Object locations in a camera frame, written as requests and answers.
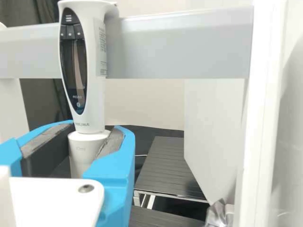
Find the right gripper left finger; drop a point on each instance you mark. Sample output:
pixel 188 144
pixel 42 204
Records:
pixel 35 139

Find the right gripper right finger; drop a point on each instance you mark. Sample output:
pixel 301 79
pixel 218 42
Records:
pixel 118 170

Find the pipette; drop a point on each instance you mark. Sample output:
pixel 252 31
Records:
pixel 78 71

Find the white pipette stand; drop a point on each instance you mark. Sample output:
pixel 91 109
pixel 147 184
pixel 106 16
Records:
pixel 177 47

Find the black platform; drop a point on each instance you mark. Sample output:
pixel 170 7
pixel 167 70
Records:
pixel 165 170
pixel 165 218

